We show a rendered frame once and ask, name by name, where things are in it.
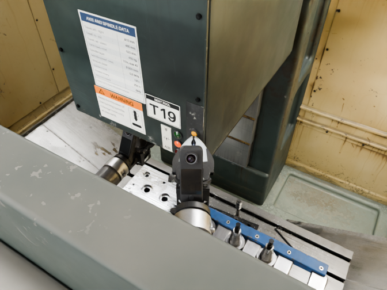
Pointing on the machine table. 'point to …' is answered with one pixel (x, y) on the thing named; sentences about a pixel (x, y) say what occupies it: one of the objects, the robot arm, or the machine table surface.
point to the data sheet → (113, 54)
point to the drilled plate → (166, 189)
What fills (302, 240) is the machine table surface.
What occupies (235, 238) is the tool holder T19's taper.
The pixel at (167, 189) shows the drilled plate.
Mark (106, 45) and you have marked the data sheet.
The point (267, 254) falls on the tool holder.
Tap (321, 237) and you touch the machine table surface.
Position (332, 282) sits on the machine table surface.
